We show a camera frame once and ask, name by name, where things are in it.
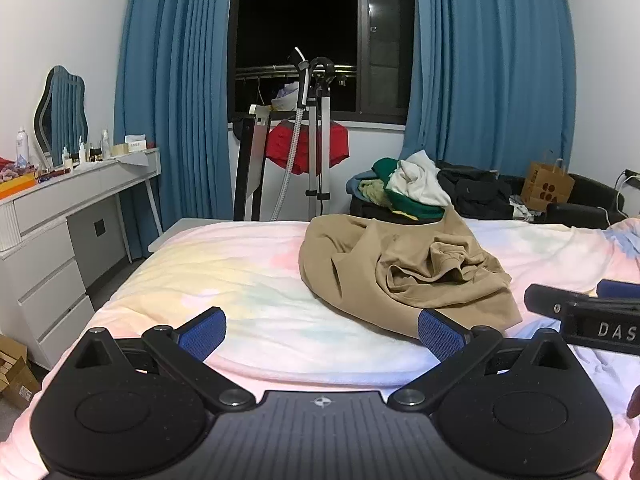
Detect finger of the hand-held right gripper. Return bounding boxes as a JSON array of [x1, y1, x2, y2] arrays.
[[523, 284, 603, 322], [596, 280, 640, 302]]

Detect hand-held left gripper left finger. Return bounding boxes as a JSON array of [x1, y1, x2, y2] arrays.
[[65, 306, 257, 412]]

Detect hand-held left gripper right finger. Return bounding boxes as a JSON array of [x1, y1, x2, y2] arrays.
[[387, 308, 581, 413]]

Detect tan printed t-shirt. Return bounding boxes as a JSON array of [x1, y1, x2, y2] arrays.
[[298, 205, 523, 339]]

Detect white hanging clothes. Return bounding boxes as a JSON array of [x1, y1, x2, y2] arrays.
[[272, 82, 302, 111]]

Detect pastel floral bed blanket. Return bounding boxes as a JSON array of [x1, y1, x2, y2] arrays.
[[0, 217, 640, 480]]

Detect dark red cloth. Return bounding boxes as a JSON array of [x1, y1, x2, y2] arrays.
[[627, 385, 640, 463]]

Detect patterned white cloth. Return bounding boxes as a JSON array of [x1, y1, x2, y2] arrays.
[[509, 195, 547, 224]]

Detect brown paper bag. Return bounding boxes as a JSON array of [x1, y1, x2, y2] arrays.
[[520, 152, 575, 213]]

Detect black garment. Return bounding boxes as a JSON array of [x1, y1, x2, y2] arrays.
[[435, 161, 516, 220]]

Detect white garment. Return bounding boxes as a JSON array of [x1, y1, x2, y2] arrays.
[[385, 150, 454, 209]]

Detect yellow-green garment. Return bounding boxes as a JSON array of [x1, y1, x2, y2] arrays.
[[359, 180, 390, 207]]

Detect white dressing table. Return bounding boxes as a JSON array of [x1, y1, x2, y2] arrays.
[[0, 147, 163, 372]]

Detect blue garment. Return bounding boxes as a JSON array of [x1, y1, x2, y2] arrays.
[[345, 170, 382, 197]]

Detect cardboard boxes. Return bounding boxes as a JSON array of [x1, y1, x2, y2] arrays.
[[0, 335, 42, 411]]

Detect red garment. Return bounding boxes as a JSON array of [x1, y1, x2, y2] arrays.
[[265, 121, 350, 176]]

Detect standing garment steamer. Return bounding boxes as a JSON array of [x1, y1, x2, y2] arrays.
[[272, 46, 337, 222]]

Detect orange box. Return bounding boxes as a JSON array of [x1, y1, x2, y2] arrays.
[[0, 174, 39, 201]]

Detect red purple plush flowers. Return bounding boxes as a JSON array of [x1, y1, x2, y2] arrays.
[[0, 157, 37, 183]]

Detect blue curtain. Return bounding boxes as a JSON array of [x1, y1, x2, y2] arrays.
[[114, 0, 237, 261], [402, 0, 582, 188]]

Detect wavy framed mirror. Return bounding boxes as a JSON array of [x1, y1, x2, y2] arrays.
[[34, 65, 90, 167]]

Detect dark framed window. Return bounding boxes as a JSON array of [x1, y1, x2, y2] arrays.
[[227, 0, 417, 128]]

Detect white charging cable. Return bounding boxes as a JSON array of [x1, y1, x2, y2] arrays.
[[602, 175, 640, 227]]

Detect black white upright frame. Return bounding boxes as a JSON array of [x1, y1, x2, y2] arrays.
[[233, 104, 273, 222]]

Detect metal clothes rail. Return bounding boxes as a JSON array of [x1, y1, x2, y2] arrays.
[[235, 64, 359, 82]]

